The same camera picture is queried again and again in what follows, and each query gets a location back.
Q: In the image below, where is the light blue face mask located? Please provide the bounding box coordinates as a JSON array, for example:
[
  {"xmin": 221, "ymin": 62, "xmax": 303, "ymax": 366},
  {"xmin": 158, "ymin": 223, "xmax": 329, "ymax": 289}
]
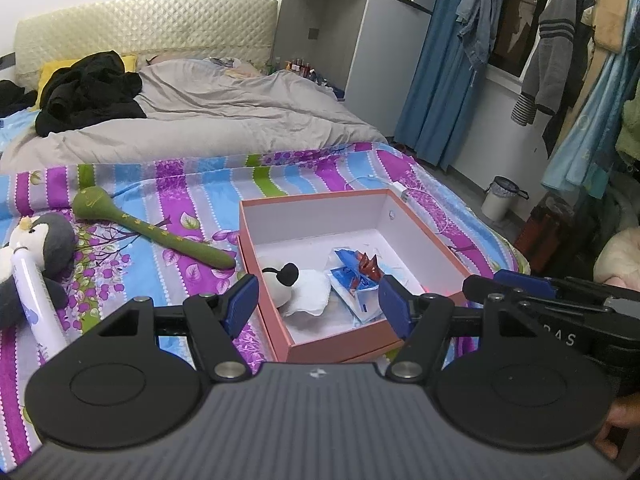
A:
[{"xmin": 327, "ymin": 247, "xmax": 426, "ymax": 326}]

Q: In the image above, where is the red foil wrapper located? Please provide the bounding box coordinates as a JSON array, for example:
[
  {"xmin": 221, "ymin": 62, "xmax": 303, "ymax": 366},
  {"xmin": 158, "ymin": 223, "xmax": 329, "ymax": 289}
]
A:
[{"xmin": 349, "ymin": 252, "xmax": 383, "ymax": 290}]

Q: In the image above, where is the small panda plush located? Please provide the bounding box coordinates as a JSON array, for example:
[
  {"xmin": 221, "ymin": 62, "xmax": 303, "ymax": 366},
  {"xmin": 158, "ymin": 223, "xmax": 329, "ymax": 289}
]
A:
[{"xmin": 259, "ymin": 259, "xmax": 331, "ymax": 318}]

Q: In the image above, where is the person's hand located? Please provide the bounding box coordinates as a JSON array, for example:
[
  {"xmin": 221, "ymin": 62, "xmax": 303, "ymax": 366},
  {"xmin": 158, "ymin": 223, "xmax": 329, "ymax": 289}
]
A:
[{"xmin": 593, "ymin": 393, "xmax": 640, "ymax": 460}]

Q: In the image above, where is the pink cardboard box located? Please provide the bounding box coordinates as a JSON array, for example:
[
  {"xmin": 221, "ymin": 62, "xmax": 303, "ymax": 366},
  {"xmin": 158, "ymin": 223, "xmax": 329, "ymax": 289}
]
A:
[{"xmin": 239, "ymin": 190, "xmax": 469, "ymax": 363}]

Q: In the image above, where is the white trash bin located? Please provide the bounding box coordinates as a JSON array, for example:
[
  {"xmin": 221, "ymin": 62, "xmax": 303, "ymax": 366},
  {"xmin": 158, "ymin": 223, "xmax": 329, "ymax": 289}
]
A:
[{"xmin": 480, "ymin": 176, "xmax": 529, "ymax": 222}]

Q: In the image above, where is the light blue hanging cloth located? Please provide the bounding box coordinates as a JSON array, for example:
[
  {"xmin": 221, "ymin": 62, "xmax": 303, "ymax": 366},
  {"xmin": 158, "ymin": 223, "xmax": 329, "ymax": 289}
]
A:
[{"xmin": 541, "ymin": 3, "xmax": 639, "ymax": 198}]

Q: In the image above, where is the colourful striped bed sheet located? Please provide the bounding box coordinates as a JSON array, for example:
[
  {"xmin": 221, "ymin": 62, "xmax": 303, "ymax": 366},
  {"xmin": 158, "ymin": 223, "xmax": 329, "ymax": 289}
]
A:
[{"xmin": 0, "ymin": 141, "xmax": 522, "ymax": 473}]

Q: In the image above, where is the white spray can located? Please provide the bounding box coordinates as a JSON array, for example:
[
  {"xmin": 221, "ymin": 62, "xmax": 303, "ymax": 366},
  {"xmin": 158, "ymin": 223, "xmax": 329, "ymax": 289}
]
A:
[{"xmin": 11, "ymin": 247, "xmax": 67, "ymax": 361}]

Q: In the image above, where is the green massage stick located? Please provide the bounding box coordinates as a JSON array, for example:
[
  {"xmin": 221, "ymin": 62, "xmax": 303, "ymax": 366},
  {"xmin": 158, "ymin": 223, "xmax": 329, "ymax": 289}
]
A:
[{"xmin": 72, "ymin": 186, "xmax": 235, "ymax": 270}]

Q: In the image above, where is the grey white penguin plush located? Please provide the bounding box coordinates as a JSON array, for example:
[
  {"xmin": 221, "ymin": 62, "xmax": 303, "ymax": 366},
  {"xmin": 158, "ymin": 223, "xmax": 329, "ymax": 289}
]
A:
[{"xmin": 0, "ymin": 212, "xmax": 76, "ymax": 330}]

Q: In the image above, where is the grey duvet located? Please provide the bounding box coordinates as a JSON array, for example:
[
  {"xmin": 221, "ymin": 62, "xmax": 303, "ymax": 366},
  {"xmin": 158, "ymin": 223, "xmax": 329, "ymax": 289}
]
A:
[{"xmin": 1, "ymin": 58, "xmax": 384, "ymax": 174}]

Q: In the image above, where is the blue curtain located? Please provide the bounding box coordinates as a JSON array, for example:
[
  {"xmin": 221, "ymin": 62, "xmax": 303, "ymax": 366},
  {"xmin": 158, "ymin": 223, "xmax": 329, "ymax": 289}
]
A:
[{"xmin": 394, "ymin": 0, "xmax": 488, "ymax": 170}]

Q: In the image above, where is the grey striped hanging sweater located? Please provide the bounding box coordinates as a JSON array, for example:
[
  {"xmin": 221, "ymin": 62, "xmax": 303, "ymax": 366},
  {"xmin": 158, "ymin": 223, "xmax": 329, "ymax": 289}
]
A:
[{"xmin": 511, "ymin": 0, "xmax": 577, "ymax": 127}]

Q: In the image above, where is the black clothes pile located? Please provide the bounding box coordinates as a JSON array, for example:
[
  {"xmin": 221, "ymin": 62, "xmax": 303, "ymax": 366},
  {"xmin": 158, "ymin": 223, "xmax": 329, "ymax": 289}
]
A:
[{"xmin": 35, "ymin": 51, "xmax": 146, "ymax": 138}]

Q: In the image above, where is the grey wardrobe cabinet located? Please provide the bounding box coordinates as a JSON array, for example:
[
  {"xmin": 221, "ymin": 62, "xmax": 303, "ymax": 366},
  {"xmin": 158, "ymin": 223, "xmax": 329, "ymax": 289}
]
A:
[{"xmin": 272, "ymin": 0, "xmax": 436, "ymax": 136}]

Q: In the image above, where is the hanging denim garment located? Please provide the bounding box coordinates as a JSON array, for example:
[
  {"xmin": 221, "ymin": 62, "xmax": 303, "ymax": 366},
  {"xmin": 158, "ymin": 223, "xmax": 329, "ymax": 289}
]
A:
[{"xmin": 456, "ymin": 0, "xmax": 503, "ymax": 72}]

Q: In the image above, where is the cream quilted headboard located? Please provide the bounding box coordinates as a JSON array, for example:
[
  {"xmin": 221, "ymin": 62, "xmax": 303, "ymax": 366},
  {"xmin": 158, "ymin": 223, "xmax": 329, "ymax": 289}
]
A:
[{"xmin": 14, "ymin": 0, "xmax": 278, "ymax": 89}]

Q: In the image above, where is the yellow pillow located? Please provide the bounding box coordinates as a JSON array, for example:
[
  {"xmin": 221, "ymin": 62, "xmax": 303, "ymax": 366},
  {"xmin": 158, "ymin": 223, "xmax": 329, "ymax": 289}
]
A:
[{"xmin": 34, "ymin": 55, "xmax": 137, "ymax": 110}]

